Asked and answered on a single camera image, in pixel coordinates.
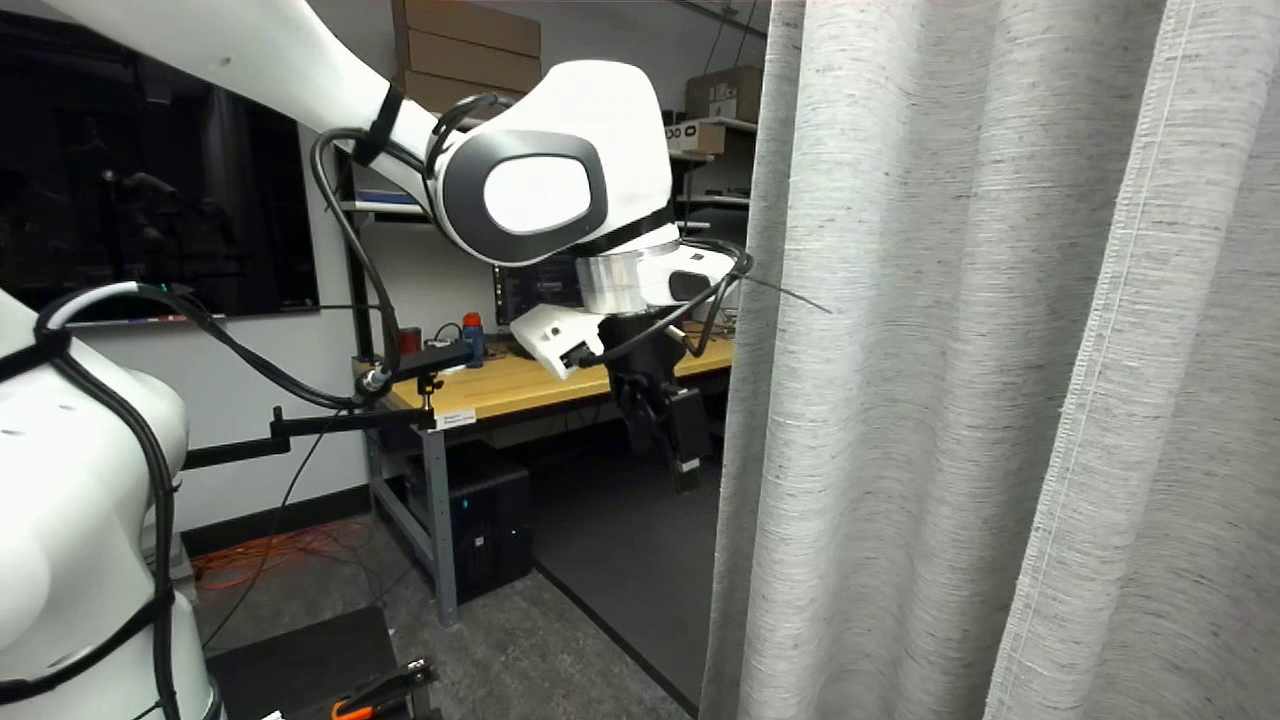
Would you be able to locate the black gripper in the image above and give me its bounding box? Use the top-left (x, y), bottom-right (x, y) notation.
top-left (593, 308), bottom-right (713, 480)

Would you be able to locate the grey woven curtain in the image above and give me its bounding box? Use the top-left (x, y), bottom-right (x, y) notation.
top-left (694, 0), bottom-right (1280, 720)

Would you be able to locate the wooden top workbench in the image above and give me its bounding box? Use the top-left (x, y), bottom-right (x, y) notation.
top-left (356, 329), bottom-right (741, 623)

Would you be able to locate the black computer tower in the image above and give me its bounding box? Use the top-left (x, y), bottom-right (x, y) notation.
top-left (444, 464), bottom-right (541, 608)

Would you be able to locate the brown cardboard box stack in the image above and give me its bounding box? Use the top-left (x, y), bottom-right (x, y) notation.
top-left (388, 0), bottom-right (549, 112)

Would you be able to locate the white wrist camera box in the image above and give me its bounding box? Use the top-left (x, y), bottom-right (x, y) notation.
top-left (507, 301), bottom-right (619, 383)

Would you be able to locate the black stereo camera bar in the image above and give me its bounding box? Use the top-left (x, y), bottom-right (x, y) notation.
top-left (388, 336), bottom-right (487, 388)

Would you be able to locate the orange handled bar clamp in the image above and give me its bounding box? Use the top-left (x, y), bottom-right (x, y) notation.
top-left (329, 657), bottom-right (438, 720)

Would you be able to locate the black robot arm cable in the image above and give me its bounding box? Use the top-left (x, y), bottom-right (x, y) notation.
top-left (0, 85), bottom-right (756, 720)

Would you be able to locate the black wall monitor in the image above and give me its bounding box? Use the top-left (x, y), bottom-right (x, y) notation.
top-left (0, 7), bottom-right (325, 323)

